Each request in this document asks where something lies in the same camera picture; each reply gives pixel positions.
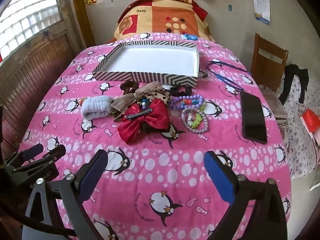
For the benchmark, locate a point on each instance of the leopard print bow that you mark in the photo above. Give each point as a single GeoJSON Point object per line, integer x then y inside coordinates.
{"type": "Point", "coordinates": [140, 95]}

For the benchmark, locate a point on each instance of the red box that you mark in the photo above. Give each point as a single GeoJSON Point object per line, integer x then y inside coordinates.
{"type": "Point", "coordinates": [311, 121]}

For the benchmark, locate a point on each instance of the black smartphone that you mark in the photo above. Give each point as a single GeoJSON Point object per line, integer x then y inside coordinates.
{"type": "Point", "coordinates": [253, 117]}

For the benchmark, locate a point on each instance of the thin blue headband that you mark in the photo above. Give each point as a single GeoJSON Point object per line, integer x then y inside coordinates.
{"type": "Point", "coordinates": [220, 75]}

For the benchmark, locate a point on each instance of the light blue fluffy hair band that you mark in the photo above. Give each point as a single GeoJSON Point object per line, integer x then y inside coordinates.
{"type": "Point", "coordinates": [96, 107]}

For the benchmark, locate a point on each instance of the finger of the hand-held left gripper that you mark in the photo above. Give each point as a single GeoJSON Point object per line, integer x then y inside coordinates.
{"type": "Point", "coordinates": [56, 153]}
{"type": "Point", "coordinates": [32, 152]}

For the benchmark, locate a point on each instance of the pink penguin blanket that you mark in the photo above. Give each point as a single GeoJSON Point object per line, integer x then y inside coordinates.
{"type": "Point", "coordinates": [175, 155]}

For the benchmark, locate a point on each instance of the orange patchwork quilt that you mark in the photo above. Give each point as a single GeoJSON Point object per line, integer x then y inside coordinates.
{"type": "Point", "coordinates": [162, 17]}

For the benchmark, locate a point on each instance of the small blue wall sticker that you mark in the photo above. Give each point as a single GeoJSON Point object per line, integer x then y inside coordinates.
{"type": "Point", "coordinates": [230, 7]}

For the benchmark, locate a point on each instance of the eye chart poster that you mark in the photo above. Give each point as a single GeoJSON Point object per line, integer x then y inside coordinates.
{"type": "Point", "coordinates": [261, 0]}

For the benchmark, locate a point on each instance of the red satin bow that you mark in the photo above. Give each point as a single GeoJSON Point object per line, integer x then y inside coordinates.
{"type": "Point", "coordinates": [155, 117]}

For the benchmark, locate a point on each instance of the striped cardboard box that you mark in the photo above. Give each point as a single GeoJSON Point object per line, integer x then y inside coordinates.
{"type": "Point", "coordinates": [150, 60]}

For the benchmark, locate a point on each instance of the black garment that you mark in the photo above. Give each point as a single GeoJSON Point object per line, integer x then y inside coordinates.
{"type": "Point", "coordinates": [291, 77]}

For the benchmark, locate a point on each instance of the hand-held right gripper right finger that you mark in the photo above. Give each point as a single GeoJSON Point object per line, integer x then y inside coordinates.
{"type": "Point", "coordinates": [220, 177]}

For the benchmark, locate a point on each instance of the glass block window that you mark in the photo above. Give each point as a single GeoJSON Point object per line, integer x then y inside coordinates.
{"type": "Point", "coordinates": [27, 17]}

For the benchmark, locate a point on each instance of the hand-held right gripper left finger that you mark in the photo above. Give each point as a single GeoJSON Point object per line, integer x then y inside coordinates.
{"type": "Point", "coordinates": [92, 175]}

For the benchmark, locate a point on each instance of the wooden chair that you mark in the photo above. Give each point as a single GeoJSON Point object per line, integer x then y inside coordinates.
{"type": "Point", "coordinates": [256, 55]}

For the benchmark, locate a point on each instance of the floral bed sheet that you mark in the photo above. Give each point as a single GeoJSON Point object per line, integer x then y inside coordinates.
{"type": "Point", "coordinates": [297, 150]}

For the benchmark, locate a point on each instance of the brown scrunchie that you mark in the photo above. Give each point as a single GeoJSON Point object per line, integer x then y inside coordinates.
{"type": "Point", "coordinates": [126, 86]}

